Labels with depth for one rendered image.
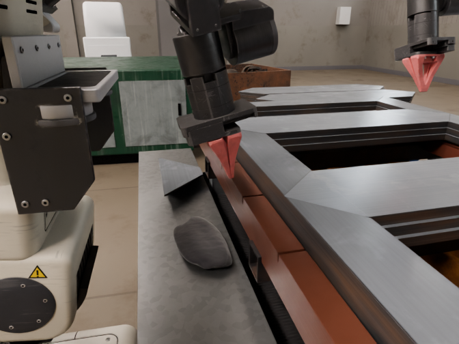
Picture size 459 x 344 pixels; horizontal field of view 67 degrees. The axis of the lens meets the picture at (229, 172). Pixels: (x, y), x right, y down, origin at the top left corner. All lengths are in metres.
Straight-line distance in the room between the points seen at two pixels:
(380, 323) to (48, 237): 0.48
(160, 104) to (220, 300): 2.57
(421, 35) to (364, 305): 0.59
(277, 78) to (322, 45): 7.94
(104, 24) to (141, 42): 4.85
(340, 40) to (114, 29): 7.97
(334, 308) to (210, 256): 0.33
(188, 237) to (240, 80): 3.17
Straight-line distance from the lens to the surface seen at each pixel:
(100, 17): 5.97
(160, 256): 0.74
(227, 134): 0.45
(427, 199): 0.62
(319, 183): 0.61
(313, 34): 11.75
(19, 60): 0.50
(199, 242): 0.72
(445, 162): 0.81
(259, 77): 3.90
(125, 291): 1.75
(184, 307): 0.62
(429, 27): 0.85
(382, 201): 0.58
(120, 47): 5.80
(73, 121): 0.46
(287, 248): 0.50
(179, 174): 1.02
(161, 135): 3.14
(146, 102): 3.08
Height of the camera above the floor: 1.10
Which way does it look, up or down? 22 degrees down
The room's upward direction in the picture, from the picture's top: straight up
